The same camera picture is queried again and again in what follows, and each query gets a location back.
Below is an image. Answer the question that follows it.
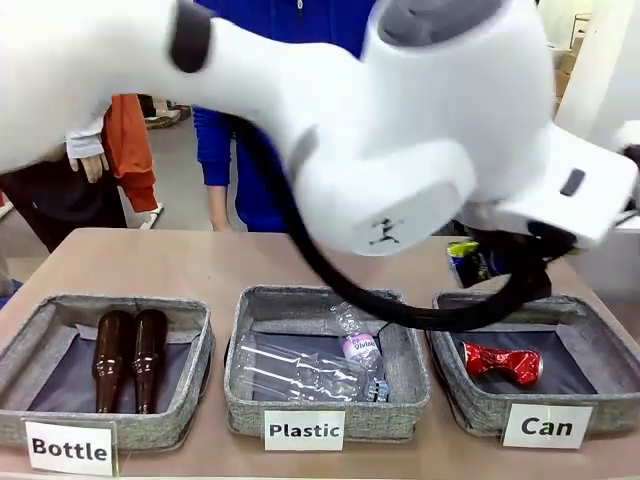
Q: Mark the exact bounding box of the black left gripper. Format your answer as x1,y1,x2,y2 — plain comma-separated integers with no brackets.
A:
469,227,586,302

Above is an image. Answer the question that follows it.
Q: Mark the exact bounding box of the green blue crushed can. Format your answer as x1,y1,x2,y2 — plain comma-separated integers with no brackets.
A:
446,241,502,289

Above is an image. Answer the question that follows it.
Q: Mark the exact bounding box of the clear plastic bottle blue cap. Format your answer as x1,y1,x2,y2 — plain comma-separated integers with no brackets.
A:
234,333,391,404

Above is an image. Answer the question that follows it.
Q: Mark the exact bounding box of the brown glass bottle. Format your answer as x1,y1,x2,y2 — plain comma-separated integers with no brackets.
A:
93,309,135,414
130,308,169,415

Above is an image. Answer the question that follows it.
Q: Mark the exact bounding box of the bare forearm of blue person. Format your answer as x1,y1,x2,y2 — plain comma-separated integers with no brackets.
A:
207,183,235,234

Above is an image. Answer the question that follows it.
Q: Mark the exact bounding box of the grey sleeved forearm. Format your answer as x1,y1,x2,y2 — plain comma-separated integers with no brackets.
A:
64,129,105,160

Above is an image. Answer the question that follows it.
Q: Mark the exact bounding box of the crushed red can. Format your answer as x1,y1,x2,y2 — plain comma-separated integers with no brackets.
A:
462,341,545,386

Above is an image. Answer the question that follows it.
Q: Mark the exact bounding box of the grey fabric basket for cans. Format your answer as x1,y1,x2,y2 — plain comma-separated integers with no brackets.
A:
430,291,632,439

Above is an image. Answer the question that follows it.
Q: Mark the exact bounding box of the grey fabric basket for plastic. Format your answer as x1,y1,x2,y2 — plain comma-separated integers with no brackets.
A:
223,284,432,441

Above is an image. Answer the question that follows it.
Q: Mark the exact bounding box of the white Can label sign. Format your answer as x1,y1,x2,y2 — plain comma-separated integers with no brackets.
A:
502,402,595,450

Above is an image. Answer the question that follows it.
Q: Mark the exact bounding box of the grey fabric basket for bottles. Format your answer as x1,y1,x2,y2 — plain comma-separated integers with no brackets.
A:
0,293,217,454

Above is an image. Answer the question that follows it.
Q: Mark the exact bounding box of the hand of person in black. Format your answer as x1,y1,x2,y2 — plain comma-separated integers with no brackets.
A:
68,151,112,185

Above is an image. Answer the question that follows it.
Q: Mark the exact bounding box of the clear plastic bottle purple label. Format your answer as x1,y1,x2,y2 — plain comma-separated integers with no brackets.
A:
330,301,389,381

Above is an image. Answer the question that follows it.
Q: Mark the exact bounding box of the cardboard boxes stack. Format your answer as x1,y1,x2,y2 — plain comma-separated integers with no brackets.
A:
547,14,597,117

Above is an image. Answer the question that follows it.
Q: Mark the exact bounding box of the white Plastic label sign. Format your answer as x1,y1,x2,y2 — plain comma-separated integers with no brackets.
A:
263,409,346,452

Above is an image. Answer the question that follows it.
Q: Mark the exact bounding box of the person in blue jacket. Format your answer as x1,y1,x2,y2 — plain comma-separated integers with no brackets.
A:
192,0,376,234

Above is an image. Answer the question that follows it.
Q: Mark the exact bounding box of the white shoe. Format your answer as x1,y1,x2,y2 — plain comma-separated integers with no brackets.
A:
138,201,165,231

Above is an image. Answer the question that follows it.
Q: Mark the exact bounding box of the orange garment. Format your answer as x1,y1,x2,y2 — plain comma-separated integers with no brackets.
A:
103,94,159,214

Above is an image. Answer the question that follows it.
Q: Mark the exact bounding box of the white Bottle label sign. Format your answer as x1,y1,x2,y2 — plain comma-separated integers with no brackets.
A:
24,419,119,477

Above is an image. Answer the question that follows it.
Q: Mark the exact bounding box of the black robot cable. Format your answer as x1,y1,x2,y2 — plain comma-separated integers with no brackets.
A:
227,117,554,332

